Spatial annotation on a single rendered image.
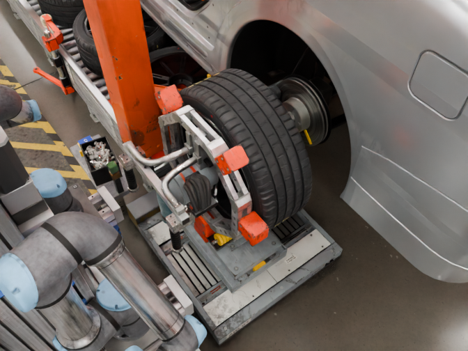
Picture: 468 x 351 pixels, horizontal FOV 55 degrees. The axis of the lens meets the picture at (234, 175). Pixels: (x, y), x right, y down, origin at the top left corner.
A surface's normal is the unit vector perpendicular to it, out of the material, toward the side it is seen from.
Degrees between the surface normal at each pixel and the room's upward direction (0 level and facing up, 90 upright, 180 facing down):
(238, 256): 0
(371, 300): 0
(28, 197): 90
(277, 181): 61
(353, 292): 0
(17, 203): 90
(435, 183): 90
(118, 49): 90
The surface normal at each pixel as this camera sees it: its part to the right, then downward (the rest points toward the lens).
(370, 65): -0.80, 0.47
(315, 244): 0.01, -0.61
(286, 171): 0.51, 0.22
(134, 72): 0.59, 0.65
